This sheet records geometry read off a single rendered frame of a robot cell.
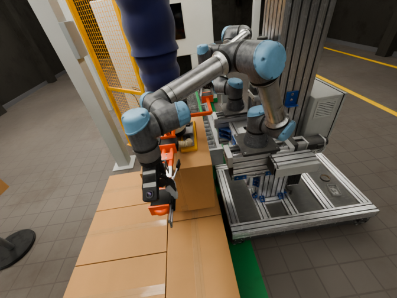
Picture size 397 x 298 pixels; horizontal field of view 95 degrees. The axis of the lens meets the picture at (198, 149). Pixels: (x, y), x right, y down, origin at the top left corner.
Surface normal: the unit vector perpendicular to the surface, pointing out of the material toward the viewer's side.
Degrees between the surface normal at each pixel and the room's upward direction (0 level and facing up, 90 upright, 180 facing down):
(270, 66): 83
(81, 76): 90
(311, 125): 90
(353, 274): 0
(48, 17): 90
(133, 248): 0
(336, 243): 0
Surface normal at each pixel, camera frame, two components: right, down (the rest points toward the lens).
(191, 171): 0.08, 0.62
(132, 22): -0.34, 0.40
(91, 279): -0.11, -0.77
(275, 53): 0.51, 0.39
